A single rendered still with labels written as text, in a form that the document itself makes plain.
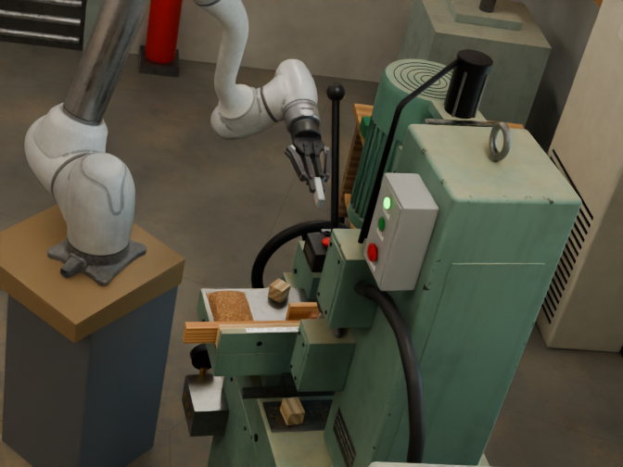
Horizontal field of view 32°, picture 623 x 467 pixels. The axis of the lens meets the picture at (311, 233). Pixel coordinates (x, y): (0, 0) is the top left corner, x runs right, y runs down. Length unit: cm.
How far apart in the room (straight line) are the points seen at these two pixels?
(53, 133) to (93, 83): 16
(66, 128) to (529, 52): 227
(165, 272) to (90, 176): 34
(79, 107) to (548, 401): 189
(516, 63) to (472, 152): 272
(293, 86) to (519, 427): 142
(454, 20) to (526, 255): 278
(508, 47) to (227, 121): 180
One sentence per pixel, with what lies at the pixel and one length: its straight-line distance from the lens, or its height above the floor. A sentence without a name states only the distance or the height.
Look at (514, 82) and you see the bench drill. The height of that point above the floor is 54.
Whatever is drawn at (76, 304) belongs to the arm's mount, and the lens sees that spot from 263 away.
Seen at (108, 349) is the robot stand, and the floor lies 51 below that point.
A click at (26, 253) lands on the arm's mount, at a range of 276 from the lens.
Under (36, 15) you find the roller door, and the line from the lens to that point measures 517.
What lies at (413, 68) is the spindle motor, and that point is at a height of 150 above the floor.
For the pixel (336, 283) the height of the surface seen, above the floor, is 124.
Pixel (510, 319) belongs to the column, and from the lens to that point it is 181.
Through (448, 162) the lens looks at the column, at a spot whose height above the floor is 152.
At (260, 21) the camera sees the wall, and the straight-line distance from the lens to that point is 522.
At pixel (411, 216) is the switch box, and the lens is 165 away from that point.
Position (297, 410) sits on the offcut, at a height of 83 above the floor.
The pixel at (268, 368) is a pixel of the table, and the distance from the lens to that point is 223.
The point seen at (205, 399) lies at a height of 62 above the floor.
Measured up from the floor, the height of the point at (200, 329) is 94.
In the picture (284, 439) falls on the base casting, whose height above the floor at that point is 80.
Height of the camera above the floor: 233
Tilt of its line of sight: 34 degrees down
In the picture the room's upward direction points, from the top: 13 degrees clockwise
